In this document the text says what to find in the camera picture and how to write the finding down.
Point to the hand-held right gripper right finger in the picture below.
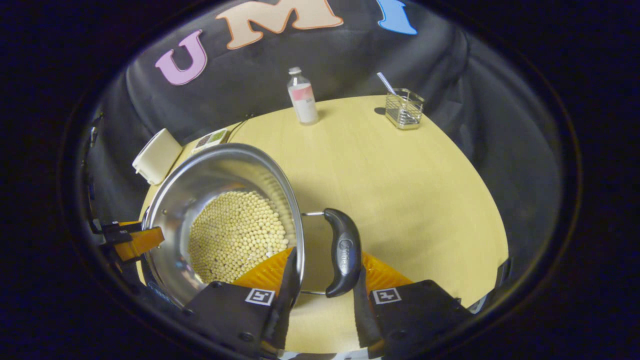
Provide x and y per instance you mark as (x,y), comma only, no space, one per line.
(362,320)

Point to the pile of soybeans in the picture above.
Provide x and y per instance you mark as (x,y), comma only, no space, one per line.
(235,235)

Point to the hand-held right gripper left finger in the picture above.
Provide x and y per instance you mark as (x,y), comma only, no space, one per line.
(287,305)

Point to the small clear bottle pink label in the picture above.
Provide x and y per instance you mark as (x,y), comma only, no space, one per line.
(303,102)

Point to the white divided bean dish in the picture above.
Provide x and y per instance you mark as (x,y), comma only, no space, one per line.
(212,139)

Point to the black induction cooktop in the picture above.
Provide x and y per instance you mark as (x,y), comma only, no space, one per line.
(160,295)

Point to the white toaster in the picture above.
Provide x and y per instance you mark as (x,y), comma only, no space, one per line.
(157,157)

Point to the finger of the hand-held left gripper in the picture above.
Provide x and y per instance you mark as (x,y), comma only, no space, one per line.
(120,227)
(137,242)

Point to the metal spoon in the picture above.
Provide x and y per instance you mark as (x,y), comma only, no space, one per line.
(386,82)

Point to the stainless steel pot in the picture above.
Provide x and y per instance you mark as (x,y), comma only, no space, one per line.
(200,185)

